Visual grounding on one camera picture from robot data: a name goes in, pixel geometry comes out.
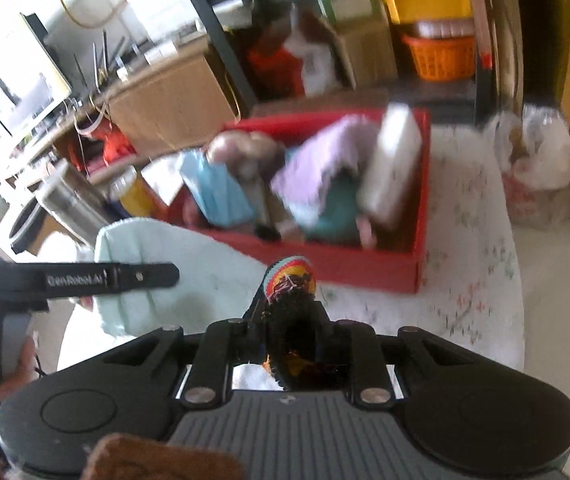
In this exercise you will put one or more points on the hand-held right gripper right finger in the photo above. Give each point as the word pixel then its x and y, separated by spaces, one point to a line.
pixel 330 330

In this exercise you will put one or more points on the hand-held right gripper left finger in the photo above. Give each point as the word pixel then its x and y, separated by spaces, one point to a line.
pixel 252 332

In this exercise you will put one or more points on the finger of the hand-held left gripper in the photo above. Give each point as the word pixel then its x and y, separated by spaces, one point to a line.
pixel 147 277

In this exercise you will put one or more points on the striped knit hat black hair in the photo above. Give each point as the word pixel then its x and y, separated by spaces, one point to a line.
pixel 290 310

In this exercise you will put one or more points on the light green towel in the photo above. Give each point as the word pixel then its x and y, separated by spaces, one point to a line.
pixel 190 310

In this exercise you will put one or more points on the red cardboard box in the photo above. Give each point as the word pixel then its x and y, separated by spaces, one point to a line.
pixel 365 270

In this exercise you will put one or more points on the blue packet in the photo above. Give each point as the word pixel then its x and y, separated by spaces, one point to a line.
pixel 220 190

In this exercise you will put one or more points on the beige plush toy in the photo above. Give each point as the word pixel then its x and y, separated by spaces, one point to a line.
pixel 245 147

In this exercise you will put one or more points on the purple cloth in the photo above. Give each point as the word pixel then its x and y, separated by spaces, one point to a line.
pixel 320 160

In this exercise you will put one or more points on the white foam block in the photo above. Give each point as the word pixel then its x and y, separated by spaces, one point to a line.
pixel 390 170

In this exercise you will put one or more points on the person's left hand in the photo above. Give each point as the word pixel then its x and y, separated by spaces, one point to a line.
pixel 17 382

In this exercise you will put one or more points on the yellow and blue can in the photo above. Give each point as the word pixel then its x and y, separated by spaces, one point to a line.
pixel 135 195

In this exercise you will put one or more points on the stainless steel tumbler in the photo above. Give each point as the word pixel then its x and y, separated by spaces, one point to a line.
pixel 75 200

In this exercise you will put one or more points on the pink pig plush blue dress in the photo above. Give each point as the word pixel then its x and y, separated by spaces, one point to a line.
pixel 335 215

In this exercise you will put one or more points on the red packet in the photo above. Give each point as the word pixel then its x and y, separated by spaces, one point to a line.
pixel 120 147

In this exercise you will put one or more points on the floral sheet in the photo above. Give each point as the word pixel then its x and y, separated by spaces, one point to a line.
pixel 470 280

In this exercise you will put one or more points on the brown cloth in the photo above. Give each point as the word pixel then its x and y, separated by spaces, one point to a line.
pixel 165 460

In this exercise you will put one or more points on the brown cardboard box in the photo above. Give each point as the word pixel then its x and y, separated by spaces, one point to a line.
pixel 170 105

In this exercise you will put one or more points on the computer monitor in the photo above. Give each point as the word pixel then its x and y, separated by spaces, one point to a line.
pixel 20 85

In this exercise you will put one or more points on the black router with antennas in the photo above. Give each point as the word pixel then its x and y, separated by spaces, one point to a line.
pixel 102 60

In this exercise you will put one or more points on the red plastic bag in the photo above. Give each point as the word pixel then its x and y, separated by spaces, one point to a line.
pixel 272 65

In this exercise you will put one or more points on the white plastic bag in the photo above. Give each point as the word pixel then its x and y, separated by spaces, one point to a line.
pixel 540 170

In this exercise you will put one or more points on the white labelled package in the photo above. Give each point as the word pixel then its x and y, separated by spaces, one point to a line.
pixel 317 62

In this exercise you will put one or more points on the cardboard box green label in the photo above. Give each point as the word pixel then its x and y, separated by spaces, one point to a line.
pixel 360 40

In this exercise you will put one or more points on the orange plastic basket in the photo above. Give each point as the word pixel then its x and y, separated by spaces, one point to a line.
pixel 440 60

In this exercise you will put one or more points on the clear lidded container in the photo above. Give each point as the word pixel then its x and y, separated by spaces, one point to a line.
pixel 437 30

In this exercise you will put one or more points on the black shelf frame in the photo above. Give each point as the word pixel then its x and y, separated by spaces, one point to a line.
pixel 220 35

